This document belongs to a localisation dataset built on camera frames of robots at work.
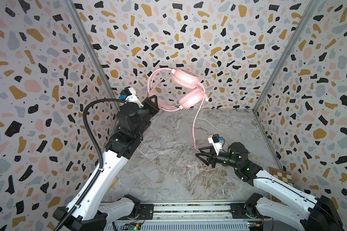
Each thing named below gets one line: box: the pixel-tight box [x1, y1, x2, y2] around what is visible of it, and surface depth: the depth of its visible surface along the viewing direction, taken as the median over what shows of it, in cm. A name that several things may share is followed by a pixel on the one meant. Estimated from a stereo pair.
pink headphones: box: [147, 67, 210, 111], surface depth 53 cm
